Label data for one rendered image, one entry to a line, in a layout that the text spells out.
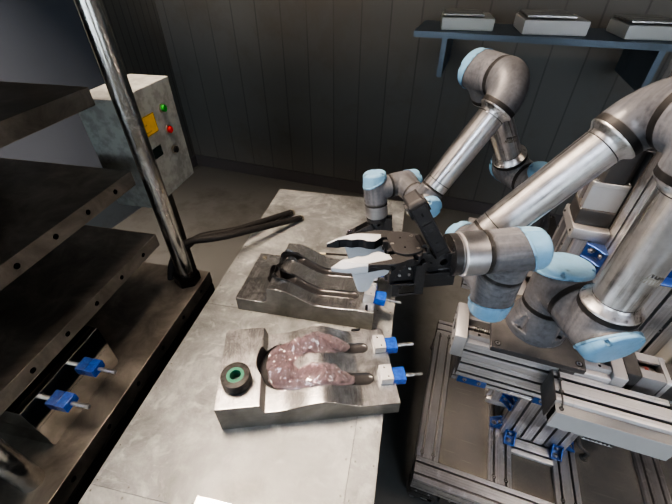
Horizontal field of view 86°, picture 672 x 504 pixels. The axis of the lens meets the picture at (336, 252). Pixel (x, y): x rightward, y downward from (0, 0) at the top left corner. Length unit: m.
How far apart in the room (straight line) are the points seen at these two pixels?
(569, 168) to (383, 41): 2.51
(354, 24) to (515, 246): 2.73
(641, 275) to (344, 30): 2.77
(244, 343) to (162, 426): 0.31
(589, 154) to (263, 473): 1.01
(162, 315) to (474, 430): 1.39
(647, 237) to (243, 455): 1.01
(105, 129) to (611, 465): 2.30
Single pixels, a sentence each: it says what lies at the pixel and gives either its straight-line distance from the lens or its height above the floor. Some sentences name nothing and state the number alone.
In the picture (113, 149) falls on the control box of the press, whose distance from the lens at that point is 1.51.
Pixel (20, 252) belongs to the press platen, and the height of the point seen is 1.29.
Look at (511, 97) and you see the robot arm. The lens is 1.12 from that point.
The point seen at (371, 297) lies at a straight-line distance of 1.25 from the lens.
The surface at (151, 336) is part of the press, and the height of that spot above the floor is 0.79.
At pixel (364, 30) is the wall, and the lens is 3.18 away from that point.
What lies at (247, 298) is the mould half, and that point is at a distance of 1.36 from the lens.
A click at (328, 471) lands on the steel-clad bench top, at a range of 1.08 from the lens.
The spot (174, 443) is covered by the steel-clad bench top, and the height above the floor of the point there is 0.80.
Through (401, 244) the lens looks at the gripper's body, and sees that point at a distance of 0.58.
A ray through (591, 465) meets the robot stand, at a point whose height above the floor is 0.21.
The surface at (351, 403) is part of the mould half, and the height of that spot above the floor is 0.87.
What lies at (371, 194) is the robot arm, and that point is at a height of 1.23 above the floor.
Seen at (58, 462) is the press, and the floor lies 0.78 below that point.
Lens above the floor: 1.82
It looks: 39 degrees down
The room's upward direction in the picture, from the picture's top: straight up
